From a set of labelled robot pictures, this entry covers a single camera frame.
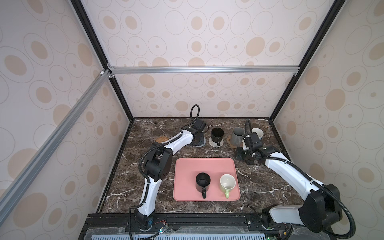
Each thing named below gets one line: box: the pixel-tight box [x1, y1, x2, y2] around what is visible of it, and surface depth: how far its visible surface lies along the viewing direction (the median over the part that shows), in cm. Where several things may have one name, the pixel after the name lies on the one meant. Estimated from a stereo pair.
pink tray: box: [173, 157, 241, 201], surface depth 92 cm
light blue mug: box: [251, 127, 264, 141], surface depth 101 cm
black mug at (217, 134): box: [211, 127, 225, 146], surface depth 100 cm
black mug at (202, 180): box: [195, 172, 211, 199], surface depth 81 cm
